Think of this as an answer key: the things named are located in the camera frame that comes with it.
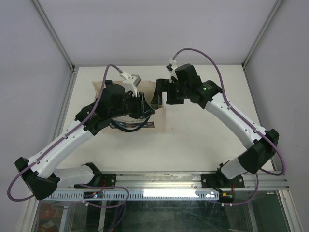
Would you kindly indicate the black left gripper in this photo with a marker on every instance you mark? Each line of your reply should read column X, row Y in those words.
column 142, row 108

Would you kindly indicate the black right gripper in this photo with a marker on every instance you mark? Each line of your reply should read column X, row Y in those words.
column 161, row 86

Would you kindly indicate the cream canvas tote bag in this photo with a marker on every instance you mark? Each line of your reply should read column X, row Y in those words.
column 156, row 122

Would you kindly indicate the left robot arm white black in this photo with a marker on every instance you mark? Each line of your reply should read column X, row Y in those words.
column 40, row 172

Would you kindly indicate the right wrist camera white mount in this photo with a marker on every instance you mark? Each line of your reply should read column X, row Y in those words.
column 171, row 67

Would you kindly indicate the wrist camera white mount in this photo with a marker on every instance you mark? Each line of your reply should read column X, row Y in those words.
column 130, row 82
column 171, row 67

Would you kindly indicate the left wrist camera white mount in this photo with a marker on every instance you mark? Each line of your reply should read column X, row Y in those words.
column 130, row 82

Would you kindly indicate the aluminium frame rail back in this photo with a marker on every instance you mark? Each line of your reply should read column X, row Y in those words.
column 159, row 64

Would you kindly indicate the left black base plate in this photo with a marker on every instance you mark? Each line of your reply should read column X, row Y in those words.
column 99, row 181

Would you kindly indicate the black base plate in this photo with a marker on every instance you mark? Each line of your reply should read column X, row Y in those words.
column 99, row 181
column 219, row 181

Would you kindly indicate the aluminium mounting rail front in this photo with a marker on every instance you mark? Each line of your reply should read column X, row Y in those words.
column 192, row 180

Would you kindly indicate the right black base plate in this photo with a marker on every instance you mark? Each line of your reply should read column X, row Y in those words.
column 219, row 181

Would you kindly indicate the grey slotted cable duct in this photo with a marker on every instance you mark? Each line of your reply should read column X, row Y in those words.
column 141, row 195

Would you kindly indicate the left aluminium frame post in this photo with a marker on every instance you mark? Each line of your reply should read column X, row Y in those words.
column 53, row 34

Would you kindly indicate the aluminium frame post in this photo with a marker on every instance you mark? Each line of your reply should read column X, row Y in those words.
column 262, row 32
column 53, row 34

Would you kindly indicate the right aluminium frame post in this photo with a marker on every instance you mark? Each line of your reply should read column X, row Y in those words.
column 262, row 32

